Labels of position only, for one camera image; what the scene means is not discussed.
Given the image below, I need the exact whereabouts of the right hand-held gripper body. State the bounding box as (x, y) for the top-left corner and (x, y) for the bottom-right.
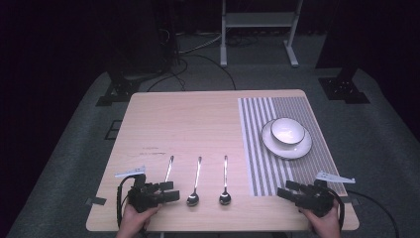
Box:
(295, 171), (357, 218)

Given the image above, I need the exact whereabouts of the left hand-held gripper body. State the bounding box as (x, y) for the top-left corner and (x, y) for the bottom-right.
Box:
(114, 166), (163, 214)

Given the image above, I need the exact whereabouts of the person's left hand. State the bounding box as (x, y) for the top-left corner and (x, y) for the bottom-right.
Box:
(115, 203), (163, 238)

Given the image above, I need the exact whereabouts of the person's right hand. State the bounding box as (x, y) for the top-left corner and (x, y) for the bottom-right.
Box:
(299, 200), (342, 238)

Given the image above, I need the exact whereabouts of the metal spoon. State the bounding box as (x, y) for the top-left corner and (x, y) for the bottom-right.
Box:
(218, 155), (233, 206)
(186, 156), (203, 207)
(163, 155), (175, 183)

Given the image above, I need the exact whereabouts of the grey tape piece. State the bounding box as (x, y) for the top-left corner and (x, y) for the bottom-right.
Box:
(85, 196), (108, 206)
(342, 195), (362, 206)

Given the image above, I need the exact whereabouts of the white plate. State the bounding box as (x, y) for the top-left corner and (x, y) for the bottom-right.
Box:
(261, 118), (313, 161)

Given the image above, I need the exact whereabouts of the white bowl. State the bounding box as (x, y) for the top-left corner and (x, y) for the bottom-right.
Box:
(269, 117), (306, 146)

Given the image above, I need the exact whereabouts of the grey striped placemat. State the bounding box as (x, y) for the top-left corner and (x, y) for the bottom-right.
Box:
(237, 96), (348, 197)

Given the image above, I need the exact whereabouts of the black stand with base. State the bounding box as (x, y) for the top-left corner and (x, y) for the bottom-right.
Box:
(315, 0), (371, 105)
(95, 0), (179, 107)

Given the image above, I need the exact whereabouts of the white metal stand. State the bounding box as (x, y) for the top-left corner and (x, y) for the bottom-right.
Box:
(219, 0), (304, 68)

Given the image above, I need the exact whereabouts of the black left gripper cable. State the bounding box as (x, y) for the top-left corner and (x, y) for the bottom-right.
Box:
(115, 175), (137, 230)

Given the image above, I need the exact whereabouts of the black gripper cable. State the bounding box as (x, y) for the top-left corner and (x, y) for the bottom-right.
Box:
(115, 175), (137, 230)
(346, 189), (401, 238)

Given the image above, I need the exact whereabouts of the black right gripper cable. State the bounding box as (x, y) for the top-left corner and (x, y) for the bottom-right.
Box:
(346, 189), (401, 238)

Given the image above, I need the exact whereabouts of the black floor cable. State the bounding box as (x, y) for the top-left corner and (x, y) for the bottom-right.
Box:
(146, 53), (238, 92)

